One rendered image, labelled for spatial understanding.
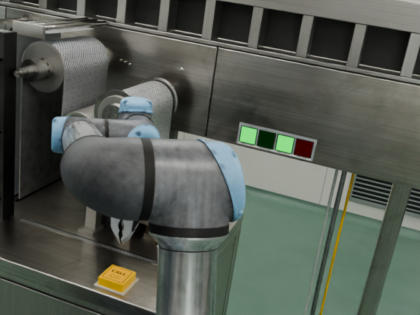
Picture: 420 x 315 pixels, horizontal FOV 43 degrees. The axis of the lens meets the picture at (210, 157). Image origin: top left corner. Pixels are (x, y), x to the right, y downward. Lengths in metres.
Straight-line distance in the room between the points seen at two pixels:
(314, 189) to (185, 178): 3.54
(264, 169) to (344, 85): 2.68
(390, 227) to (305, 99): 0.55
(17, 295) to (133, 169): 0.92
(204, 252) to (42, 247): 0.85
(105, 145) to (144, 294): 0.70
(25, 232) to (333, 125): 0.95
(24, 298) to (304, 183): 3.00
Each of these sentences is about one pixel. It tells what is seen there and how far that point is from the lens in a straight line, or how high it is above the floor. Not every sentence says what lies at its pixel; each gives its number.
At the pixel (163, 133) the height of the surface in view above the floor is 1.17.
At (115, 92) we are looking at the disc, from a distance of 1.50.
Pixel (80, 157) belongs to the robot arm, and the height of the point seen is 1.41.
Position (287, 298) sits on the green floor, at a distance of 3.12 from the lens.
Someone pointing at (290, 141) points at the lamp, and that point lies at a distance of 1.69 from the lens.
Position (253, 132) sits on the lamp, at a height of 1.20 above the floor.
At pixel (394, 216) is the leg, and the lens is 1.90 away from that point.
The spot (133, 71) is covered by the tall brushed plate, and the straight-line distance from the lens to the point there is 1.83.
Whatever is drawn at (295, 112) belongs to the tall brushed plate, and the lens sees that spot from 1.67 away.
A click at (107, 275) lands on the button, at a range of 1.38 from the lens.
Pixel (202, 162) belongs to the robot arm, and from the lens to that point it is 0.72.
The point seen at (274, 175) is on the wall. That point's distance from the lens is 4.26.
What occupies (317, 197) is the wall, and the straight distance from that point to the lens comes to 4.25.
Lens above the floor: 1.67
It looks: 20 degrees down
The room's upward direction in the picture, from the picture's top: 8 degrees clockwise
